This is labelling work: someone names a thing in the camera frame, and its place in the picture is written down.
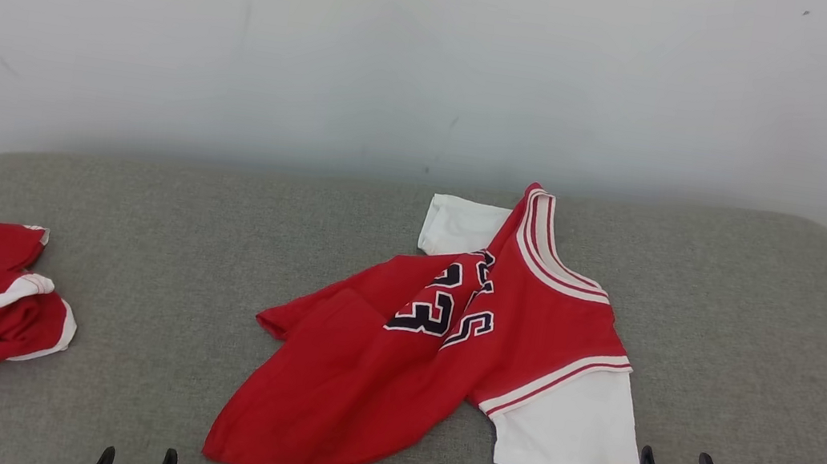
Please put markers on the red jersey with white sleeves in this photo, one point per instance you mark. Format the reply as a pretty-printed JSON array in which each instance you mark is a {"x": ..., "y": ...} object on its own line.
[{"x": 375, "y": 388}]

